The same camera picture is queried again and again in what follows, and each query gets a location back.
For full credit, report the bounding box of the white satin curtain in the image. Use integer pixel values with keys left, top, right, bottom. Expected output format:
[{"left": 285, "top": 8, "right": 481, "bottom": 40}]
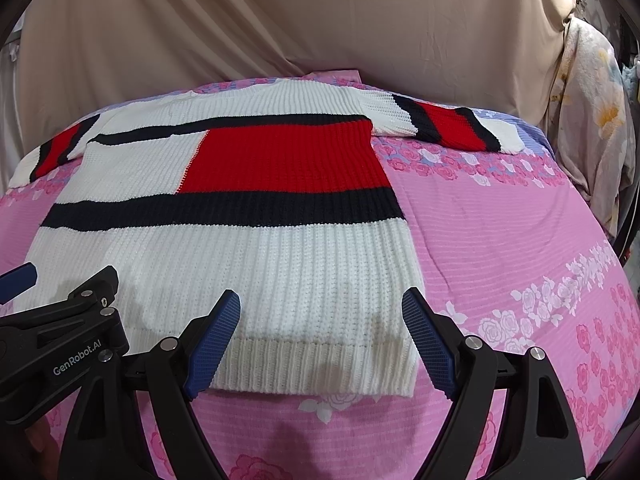
[{"left": 0, "top": 15, "right": 25, "bottom": 193}]

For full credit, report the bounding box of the white red black knit sweater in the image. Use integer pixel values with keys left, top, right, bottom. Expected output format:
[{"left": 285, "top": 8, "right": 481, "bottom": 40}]
[{"left": 9, "top": 79, "right": 525, "bottom": 396}]

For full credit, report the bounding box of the floral cream curtain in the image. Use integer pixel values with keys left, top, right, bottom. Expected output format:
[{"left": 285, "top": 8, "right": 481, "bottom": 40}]
[{"left": 546, "top": 18, "right": 636, "bottom": 237}]

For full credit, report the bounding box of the pink floral bed sheet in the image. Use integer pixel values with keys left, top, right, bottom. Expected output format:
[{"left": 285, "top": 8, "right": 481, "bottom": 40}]
[{"left": 1, "top": 110, "right": 639, "bottom": 479}]

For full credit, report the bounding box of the beige fabric backdrop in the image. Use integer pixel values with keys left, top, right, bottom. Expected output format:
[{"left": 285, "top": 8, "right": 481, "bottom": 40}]
[{"left": 15, "top": 0, "right": 575, "bottom": 153}]

